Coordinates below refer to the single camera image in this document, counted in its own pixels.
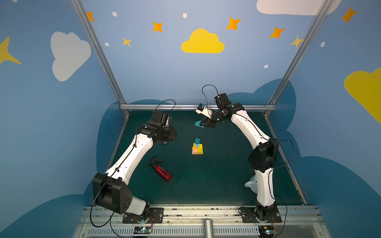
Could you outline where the aluminium front rail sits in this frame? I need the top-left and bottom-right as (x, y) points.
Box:
(73, 205), (330, 238)

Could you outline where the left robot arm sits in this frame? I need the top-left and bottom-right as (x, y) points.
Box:
(92, 124), (177, 220)

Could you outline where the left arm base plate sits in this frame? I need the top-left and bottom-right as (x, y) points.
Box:
(122, 207), (164, 224)

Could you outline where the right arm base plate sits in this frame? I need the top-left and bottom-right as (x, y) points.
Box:
(238, 206), (282, 223)

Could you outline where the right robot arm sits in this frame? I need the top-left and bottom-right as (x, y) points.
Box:
(196, 103), (279, 215)

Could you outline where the circuit board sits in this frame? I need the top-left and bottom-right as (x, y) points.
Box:
(258, 226), (274, 238)
(133, 226), (152, 236)

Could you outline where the aluminium cage frame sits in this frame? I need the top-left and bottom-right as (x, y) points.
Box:
(69, 0), (334, 118)

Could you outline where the teal house-shaped block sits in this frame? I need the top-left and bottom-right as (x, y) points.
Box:
(194, 121), (204, 128)

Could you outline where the light blue mug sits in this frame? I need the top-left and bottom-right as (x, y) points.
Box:
(244, 175), (258, 194)

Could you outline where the right circuit board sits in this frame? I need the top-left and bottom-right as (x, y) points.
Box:
(258, 226), (274, 238)

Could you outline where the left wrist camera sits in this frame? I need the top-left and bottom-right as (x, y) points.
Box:
(148, 110), (172, 128)

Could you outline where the left circuit board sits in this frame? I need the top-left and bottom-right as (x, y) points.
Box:
(133, 226), (152, 236)

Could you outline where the grey camera pole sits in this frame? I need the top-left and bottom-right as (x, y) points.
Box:
(203, 219), (214, 238)

